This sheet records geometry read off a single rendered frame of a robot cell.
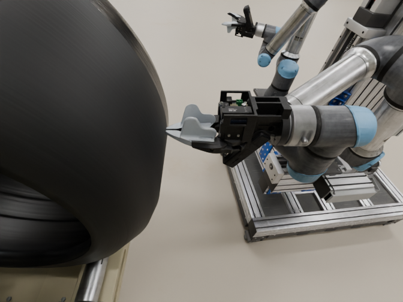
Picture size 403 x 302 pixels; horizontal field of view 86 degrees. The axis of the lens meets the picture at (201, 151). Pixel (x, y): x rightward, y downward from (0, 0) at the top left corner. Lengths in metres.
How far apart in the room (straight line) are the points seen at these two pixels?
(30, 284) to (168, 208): 1.06
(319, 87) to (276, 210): 1.09
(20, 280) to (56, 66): 0.62
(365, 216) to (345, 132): 1.53
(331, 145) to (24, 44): 0.43
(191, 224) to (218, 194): 0.33
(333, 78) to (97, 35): 0.54
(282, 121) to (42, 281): 0.67
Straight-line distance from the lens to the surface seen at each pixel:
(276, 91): 1.45
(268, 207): 1.57
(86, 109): 0.23
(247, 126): 0.36
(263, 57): 1.37
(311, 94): 0.60
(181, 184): 1.76
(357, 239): 2.09
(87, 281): 0.58
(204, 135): 0.38
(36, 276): 0.75
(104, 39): 0.31
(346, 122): 0.44
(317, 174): 0.52
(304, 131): 0.40
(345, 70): 0.69
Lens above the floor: 1.47
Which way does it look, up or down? 47 degrees down
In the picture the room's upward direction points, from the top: 11 degrees clockwise
